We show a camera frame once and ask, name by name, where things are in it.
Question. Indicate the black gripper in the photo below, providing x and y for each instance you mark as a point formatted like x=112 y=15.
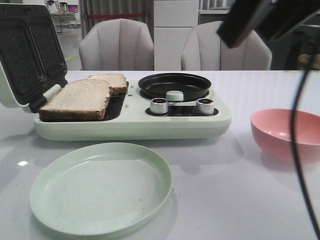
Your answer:
x=270 y=18

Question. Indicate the pink plastic bowl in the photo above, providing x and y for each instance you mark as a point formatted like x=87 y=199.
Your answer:
x=271 y=131

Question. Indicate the white bread slice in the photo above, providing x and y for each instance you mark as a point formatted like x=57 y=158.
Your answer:
x=117 y=82
x=84 y=99

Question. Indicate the mint green sandwich maker lid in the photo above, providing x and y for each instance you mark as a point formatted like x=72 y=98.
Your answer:
x=32 y=64

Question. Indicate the mint green breakfast maker base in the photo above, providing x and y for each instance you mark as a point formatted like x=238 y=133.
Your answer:
x=133 y=123

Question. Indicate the grey counter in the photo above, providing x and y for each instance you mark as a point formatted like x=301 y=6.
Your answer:
x=286 y=50

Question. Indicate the right grey upholstered chair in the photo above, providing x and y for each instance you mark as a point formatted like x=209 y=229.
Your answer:
x=205 y=51

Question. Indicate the grey upholstered chair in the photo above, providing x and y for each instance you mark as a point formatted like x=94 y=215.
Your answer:
x=117 y=45
x=205 y=51

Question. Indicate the white cabinet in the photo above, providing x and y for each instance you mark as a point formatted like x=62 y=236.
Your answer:
x=172 y=21

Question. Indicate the black round frying pan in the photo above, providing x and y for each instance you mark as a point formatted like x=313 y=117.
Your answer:
x=157 y=85

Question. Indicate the right silver control knob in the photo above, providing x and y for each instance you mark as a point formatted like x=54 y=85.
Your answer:
x=204 y=106

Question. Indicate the silver control knob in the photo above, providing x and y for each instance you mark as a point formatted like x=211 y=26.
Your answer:
x=159 y=106
x=204 y=106

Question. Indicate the left silver control knob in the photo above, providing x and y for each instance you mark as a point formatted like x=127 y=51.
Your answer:
x=159 y=106

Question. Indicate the left grey upholstered chair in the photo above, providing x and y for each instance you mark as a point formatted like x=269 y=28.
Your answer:
x=117 y=45

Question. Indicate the mint green round plate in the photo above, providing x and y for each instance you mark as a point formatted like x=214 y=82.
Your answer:
x=107 y=189

